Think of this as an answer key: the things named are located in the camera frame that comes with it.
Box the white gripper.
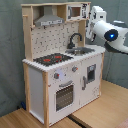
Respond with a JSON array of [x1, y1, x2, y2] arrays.
[[86, 6, 107, 41]]

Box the white oven door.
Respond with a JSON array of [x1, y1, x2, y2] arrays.
[[48, 79, 81, 126]]

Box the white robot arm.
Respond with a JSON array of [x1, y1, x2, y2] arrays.
[[86, 6, 128, 54]]

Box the wooden toy kitchen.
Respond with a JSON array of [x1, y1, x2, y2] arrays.
[[22, 2, 105, 128]]

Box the toy microwave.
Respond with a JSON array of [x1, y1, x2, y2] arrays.
[[66, 3, 90, 21]]

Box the metal sink basin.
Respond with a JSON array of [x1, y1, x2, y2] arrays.
[[66, 47, 94, 56]]

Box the black faucet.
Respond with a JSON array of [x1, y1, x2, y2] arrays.
[[67, 33, 82, 49]]

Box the grey range hood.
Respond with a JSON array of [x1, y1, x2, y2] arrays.
[[35, 5, 64, 27]]

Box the white cabinet door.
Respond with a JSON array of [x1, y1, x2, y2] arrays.
[[80, 55, 102, 106]]

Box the right red oven knob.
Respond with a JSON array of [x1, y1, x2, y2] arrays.
[[72, 66, 78, 72]]

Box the red oven knob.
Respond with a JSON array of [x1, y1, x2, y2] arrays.
[[54, 73, 60, 79], [72, 66, 78, 72]]

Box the black stovetop red burners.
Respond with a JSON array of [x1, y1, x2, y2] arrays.
[[34, 53, 71, 67]]

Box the left red oven knob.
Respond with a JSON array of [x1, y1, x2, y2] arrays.
[[54, 73, 60, 79]]

